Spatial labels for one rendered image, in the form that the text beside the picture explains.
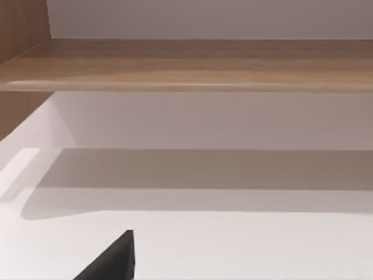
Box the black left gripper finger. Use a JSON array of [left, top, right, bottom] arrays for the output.
[[72, 229, 136, 280]]

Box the wooden open shelf unit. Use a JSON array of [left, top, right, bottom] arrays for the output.
[[0, 0, 373, 141]]

